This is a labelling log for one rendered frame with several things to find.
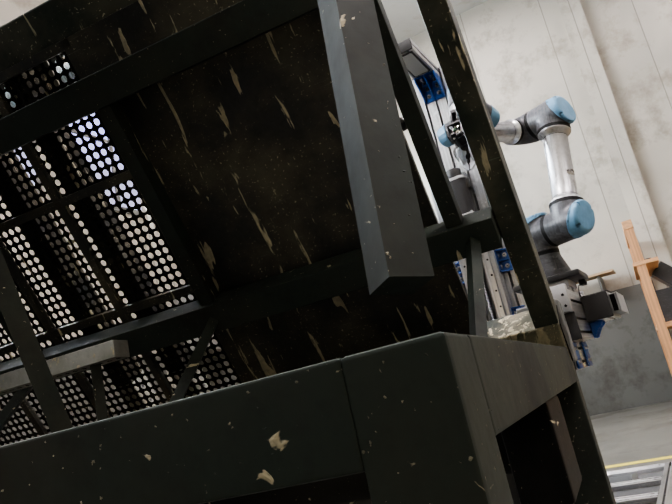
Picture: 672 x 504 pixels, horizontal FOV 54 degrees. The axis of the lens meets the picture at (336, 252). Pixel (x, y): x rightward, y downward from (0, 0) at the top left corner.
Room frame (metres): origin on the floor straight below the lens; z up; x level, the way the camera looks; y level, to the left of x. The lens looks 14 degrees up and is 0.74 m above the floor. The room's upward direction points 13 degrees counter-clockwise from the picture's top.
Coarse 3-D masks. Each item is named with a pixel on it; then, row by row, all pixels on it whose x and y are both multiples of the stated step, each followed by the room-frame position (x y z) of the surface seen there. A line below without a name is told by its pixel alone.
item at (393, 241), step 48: (336, 0) 0.59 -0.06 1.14; (336, 48) 0.59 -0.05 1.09; (336, 96) 0.61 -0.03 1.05; (384, 96) 0.58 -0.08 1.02; (384, 144) 0.57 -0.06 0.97; (384, 192) 0.55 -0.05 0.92; (384, 240) 0.54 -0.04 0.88; (0, 288) 1.31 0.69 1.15; (384, 288) 0.56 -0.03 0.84; (480, 288) 1.38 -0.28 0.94; (48, 384) 1.39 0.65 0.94; (96, 384) 1.51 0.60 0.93
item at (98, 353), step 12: (96, 348) 1.49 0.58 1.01; (108, 348) 1.48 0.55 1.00; (120, 348) 1.49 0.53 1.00; (48, 360) 1.54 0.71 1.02; (60, 360) 1.53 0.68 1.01; (72, 360) 1.51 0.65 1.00; (84, 360) 1.50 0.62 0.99; (96, 360) 1.49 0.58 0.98; (108, 360) 1.50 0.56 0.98; (12, 372) 1.58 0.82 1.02; (24, 372) 1.57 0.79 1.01; (60, 372) 1.53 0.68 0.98; (72, 372) 1.55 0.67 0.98; (0, 384) 1.59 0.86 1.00; (12, 384) 1.58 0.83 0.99; (24, 384) 1.57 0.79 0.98
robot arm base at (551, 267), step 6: (540, 252) 2.26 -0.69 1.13; (546, 252) 2.26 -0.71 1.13; (552, 252) 2.26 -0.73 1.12; (558, 252) 2.28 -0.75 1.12; (540, 258) 2.27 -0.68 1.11; (546, 258) 2.26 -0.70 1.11; (552, 258) 2.26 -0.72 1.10; (558, 258) 2.26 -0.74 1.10; (546, 264) 2.25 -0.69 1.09; (552, 264) 2.25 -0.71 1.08; (558, 264) 2.26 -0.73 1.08; (564, 264) 2.26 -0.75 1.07; (546, 270) 2.25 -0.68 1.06; (552, 270) 2.24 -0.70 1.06; (558, 270) 2.24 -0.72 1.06; (564, 270) 2.25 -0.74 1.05; (546, 276) 2.25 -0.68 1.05
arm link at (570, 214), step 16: (560, 96) 2.23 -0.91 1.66; (528, 112) 2.29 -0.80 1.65; (544, 112) 2.22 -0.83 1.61; (560, 112) 2.20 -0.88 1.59; (528, 128) 2.29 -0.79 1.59; (544, 128) 2.22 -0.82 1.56; (560, 128) 2.21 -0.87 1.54; (544, 144) 2.25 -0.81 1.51; (560, 144) 2.21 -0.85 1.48; (560, 160) 2.20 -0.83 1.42; (560, 176) 2.19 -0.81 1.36; (560, 192) 2.19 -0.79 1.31; (576, 192) 2.19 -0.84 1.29; (560, 208) 2.17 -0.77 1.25; (576, 208) 2.13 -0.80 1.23; (544, 224) 2.22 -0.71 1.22; (560, 224) 2.17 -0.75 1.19; (576, 224) 2.14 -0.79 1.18; (592, 224) 2.18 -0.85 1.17; (560, 240) 2.22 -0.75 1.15
